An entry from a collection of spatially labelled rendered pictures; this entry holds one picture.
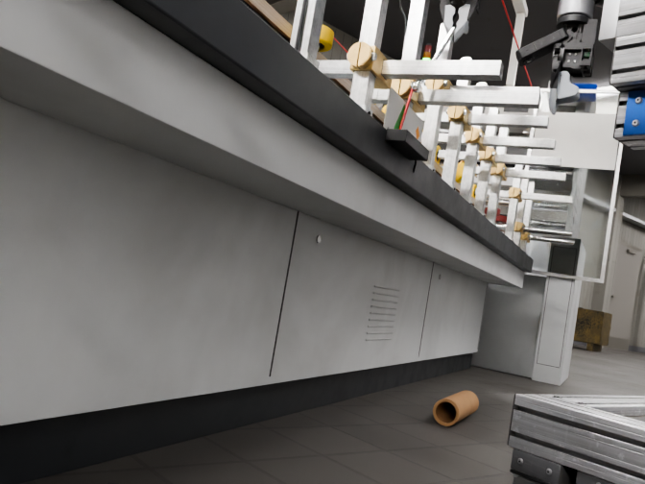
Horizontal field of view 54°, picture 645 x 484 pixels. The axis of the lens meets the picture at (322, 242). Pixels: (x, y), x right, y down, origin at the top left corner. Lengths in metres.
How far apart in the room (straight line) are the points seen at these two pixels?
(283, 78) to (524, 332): 3.31
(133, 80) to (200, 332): 0.63
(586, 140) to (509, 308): 1.11
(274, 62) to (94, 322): 0.48
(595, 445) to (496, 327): 3.04
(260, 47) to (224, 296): 0.58
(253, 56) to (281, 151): 0.20
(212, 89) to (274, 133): 0.17
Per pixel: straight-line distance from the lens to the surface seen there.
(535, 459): 1.16
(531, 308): 4.08
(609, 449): 1.10
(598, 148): 4.05
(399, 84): 1.52
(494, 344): 4.12
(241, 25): 0.86
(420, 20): 1.60
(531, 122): 2.02
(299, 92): 0.99
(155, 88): 0.79
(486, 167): 2.49
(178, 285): 1.17
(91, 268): 1.01
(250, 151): 0.95
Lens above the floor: 0.36
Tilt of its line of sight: 4 degrees up
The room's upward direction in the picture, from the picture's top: 10 degrees clockwise
